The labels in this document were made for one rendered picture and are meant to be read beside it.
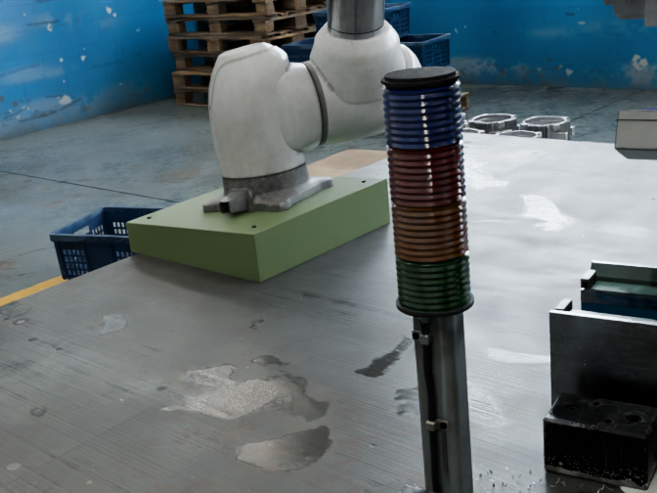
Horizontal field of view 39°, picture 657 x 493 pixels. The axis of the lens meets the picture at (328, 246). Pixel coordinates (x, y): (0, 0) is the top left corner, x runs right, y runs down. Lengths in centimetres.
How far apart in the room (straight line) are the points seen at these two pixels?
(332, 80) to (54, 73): 660
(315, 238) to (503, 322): 43
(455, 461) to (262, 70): 96
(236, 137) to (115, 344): 45
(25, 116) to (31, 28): 70
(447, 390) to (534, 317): 54
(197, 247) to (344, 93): 37
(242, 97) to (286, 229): 24
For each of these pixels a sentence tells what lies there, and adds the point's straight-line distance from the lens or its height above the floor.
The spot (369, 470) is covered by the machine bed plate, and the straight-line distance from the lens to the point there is 99.
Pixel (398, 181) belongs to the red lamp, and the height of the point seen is 114.
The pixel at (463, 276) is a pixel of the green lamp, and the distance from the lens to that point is 75.
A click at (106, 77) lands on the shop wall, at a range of 846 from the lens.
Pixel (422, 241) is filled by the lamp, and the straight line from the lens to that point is 73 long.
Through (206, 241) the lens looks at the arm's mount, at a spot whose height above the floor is 85.
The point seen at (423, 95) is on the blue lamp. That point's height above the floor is 121.
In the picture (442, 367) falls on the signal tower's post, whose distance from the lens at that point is 79.
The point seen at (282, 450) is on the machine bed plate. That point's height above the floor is 80.
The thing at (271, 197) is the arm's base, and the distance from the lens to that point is 164.
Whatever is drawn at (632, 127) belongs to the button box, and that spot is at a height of 106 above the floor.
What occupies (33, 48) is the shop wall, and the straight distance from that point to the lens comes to 808.
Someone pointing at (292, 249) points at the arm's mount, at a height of 83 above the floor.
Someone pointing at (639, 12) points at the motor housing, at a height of 123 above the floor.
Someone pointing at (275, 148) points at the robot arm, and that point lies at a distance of 164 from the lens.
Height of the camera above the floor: 133
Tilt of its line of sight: 19 degrees down
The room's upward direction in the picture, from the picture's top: 6 degrees counter-clockwise
